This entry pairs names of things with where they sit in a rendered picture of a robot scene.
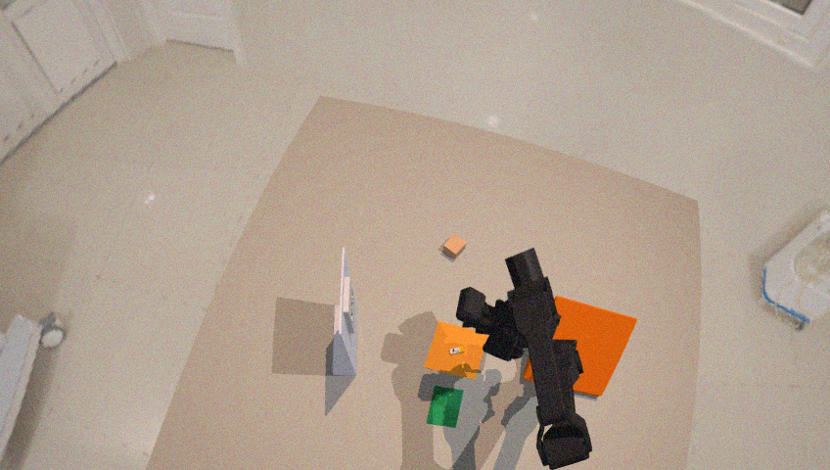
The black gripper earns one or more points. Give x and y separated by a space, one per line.
473 311

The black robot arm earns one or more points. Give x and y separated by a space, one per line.
555 364

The orange square mat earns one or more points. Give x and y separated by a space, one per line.
448 337

